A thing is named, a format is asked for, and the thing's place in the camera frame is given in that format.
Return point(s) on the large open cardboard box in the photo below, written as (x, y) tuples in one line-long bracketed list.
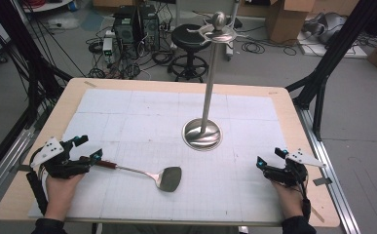
[(286, 21)]

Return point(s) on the black metal frame stand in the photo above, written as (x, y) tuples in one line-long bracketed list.
[(332, 55), (30, 74)]

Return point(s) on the white flat board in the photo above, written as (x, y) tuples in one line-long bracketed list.
[(348, 52)]

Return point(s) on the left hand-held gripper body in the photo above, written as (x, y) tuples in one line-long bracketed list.
[(57, 162)]

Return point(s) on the aluminium rail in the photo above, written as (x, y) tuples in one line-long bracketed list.
[(329, 175), (1, 165)]

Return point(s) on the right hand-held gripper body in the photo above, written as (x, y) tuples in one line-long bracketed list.
[(290, 170)]

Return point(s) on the person's right hand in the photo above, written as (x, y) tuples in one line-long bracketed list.
[(288, 200)]

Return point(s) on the white power unit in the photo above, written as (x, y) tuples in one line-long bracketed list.
[(107, 48)]

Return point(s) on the white gridded mat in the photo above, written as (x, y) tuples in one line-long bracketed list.
[(163, 201)]

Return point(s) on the person's left hand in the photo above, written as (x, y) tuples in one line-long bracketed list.
[(61, 193)]

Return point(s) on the black round stool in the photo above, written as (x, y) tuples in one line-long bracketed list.
[(189, 37)]

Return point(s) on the grey bag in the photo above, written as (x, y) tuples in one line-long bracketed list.
[(327, 26)]

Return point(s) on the black computer tower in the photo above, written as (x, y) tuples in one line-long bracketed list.
[(124, 29), (150, 27)]

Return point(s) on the metal utensil stand with hooks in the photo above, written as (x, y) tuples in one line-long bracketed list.
[(205, 130)]

